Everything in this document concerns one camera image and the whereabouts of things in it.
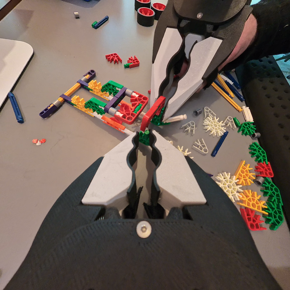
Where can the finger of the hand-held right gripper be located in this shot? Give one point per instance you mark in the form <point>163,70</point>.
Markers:
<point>163,56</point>
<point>199,63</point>

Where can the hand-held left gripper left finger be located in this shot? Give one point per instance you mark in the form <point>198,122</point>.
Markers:
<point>108,181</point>

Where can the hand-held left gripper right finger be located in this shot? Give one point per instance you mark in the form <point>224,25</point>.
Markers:
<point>179,181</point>

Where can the red wheel with black tyre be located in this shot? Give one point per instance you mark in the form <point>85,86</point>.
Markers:
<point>136,6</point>

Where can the multicoloured toy frame assembly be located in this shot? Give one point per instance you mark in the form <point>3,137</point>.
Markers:
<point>113,85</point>

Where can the yellow fan connector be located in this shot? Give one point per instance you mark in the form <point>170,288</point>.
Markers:
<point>244,173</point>
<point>251,201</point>

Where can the short green rod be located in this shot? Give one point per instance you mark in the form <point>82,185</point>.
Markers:
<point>94,23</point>
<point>127,65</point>
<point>236,122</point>

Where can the yellow plastic rod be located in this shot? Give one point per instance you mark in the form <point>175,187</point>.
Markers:
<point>224,85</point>
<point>226,95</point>
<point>72,88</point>

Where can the person's right forearm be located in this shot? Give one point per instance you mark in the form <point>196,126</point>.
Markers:
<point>271,29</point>

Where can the person's right hand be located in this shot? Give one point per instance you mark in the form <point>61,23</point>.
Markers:
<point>245,36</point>

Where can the white snowflake connector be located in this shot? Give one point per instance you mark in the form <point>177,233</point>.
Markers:
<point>214,125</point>
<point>184,151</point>
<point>228,186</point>

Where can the short white rod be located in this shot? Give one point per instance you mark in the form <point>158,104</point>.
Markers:
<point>244,113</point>
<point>227,79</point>
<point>249,114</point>

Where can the blue plastic rod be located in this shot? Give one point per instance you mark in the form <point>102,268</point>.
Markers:
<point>15,107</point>
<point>219,143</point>
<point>234,80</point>
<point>236,90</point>

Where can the light grey connector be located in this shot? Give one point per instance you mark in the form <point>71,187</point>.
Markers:
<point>208,112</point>
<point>230,122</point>
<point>200,146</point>
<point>189,127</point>

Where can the thick blue rod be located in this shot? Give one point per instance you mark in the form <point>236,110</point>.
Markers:
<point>102,22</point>

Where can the green fan connector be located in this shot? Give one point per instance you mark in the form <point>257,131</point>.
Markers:
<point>275,215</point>
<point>271,192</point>
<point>258,153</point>
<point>247,128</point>

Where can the small red plastic scrap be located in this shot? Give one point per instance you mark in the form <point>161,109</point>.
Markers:
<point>39,141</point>

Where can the black perforated foam strip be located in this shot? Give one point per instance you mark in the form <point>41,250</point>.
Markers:
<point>271,113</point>

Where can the white tray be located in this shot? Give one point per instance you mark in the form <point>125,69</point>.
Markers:
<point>13,65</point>

